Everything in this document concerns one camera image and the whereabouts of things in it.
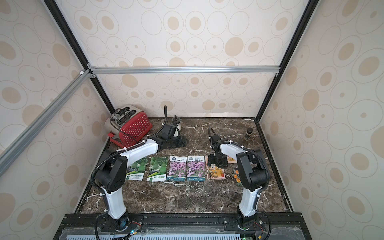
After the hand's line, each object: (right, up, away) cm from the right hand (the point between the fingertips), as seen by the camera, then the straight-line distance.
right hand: (220, 165), depth 95 cm
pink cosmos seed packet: (-15, -1, -3) cm, 16 cm away
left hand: (-19, +16, -4) cm, 25 cm away
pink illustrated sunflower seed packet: (-5, -3, -4) cm, 7 cm away
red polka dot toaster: (-57, +26, -2) cm, 63 cm away
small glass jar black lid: (-29, +29, +11) cm, 43 cm away
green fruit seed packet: (-39, -2, -3) cm, 39 cm away
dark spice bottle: (+21, +21, +6) cm, 30 cm away
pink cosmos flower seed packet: (-27, -1, -3) cm, 27 cm away
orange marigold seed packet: (+9, -5, -5) cm, 12 cm away
